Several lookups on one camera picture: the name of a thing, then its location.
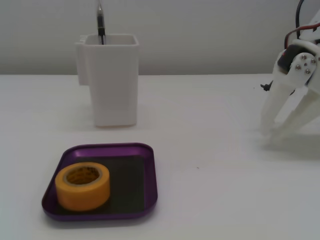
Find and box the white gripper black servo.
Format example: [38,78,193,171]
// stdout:
[260,37,320,148]

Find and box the yellow masking tape roll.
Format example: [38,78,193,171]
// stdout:
[54,161,111,212]

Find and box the purple metal tray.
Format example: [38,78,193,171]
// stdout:
[41,142,159,222]

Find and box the white plastic pen holder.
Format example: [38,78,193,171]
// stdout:
[74,34,140,128]

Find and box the black ballpoint pen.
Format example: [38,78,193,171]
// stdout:
[96,0,106,46]

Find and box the red white servo wire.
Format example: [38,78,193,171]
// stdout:
[284,24,320,51]

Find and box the black cable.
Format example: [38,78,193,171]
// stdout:
[295,0,306,29]

